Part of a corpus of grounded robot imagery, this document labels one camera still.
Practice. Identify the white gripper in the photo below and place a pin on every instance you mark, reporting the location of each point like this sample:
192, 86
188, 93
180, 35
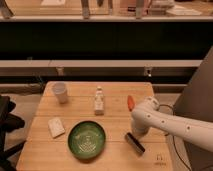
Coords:
138, 129

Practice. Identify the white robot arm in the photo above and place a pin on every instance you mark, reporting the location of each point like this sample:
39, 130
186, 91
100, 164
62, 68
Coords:
146, 115

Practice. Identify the orange carrot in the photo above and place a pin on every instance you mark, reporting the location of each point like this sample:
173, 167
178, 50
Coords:
130, 103

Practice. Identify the small white bottle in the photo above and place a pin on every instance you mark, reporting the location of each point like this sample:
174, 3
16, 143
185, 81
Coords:
99, 101

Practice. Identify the green patterned bowl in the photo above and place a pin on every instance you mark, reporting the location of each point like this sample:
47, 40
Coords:
86, 140

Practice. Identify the white folded cloth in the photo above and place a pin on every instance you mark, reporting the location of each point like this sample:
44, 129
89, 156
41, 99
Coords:
56, 127

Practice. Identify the white paper cup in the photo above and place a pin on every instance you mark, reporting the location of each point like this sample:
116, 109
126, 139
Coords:
59, 89

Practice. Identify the black office chair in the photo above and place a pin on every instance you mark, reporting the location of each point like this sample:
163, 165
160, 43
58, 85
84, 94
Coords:
8, 123

